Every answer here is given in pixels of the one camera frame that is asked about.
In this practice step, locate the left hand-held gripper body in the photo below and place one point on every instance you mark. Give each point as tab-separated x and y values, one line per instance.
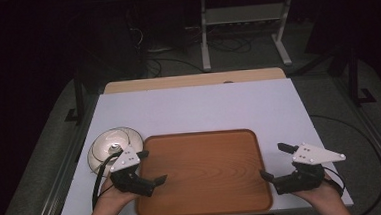
125	161

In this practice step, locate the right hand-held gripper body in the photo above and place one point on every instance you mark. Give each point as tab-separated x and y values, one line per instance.
304	177

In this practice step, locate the person's right hand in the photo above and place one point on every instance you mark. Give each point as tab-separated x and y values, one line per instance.
324	196

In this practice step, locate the person's left hand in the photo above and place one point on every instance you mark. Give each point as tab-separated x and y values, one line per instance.
109	202

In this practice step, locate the brown wooden tray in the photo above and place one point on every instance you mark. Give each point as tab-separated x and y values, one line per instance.
202	173

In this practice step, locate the white table board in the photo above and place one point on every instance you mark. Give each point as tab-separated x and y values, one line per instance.
195	110

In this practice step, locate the black metal stand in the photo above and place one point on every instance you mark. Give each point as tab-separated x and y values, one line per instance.
78	101
355	80

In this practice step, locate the aluminium rail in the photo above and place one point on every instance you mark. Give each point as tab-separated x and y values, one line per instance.
377	139
65	162

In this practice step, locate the white metal desk frame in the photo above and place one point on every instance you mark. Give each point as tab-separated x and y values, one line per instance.
244	14

